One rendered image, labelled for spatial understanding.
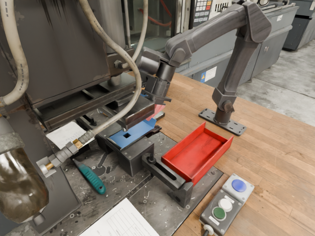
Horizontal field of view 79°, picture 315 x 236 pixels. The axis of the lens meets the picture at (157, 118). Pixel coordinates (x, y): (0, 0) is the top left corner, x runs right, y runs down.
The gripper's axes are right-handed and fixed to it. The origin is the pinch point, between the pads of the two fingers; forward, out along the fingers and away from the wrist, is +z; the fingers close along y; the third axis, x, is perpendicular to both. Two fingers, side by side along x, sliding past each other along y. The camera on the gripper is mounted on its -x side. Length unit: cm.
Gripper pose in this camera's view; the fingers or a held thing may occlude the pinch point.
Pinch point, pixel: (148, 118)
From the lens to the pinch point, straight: 68.0
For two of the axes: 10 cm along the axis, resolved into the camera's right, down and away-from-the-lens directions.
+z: -3.4, 9.0, 2.5
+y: -6.1, -0.1, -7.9
